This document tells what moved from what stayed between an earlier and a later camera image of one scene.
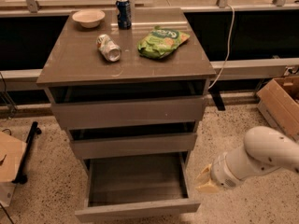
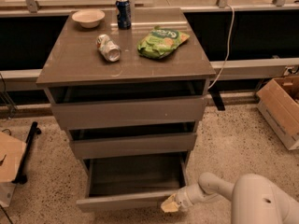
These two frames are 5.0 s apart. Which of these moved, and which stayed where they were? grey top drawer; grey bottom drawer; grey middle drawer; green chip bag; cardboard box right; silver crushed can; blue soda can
Moved: grey bottom drawer
Stayed: cardboard box right; silver crushed can; grey top drawer; green chip bag; blue soda can; grey middle drawer
